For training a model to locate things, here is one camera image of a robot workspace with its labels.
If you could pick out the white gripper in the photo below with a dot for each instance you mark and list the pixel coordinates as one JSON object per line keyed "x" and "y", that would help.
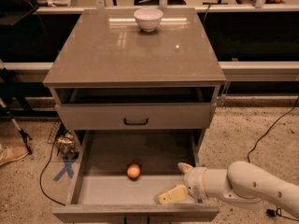
{"x": 194, "y": 183}

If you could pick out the orange fruit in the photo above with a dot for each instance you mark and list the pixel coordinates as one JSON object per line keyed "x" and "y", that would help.
{"x": 133, "y": 171}

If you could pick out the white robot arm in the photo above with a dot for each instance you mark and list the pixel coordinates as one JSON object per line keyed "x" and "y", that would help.
{"x": 242, "y": 184}

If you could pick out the open grey drawer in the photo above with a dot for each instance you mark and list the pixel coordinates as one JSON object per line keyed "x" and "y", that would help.
{"x": 102, "y": 192}

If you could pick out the grey drawer cabinet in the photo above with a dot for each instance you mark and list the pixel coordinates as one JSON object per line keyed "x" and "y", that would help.
{"x": 108, "y": 59}

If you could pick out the blue tape cross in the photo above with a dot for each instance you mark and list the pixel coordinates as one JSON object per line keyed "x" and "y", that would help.
{"x": 67, "y": 169}

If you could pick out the white ceramic bowl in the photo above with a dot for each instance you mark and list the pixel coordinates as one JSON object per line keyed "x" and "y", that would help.
{"x": 148, "y": 18}

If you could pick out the beige shoe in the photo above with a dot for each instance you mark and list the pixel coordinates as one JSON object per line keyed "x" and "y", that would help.
{"x": 10, "y": 154}

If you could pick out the tripod leg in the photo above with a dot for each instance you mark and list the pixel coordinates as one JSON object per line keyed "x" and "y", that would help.
{"x": 24, "y": 135}

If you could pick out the black drawer handle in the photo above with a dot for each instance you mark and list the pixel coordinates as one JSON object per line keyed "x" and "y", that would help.
{"x": 141, "y": 122}

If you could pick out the wire basket with items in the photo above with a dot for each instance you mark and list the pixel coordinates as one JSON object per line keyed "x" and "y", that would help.
{"x": 62, "y": 139}

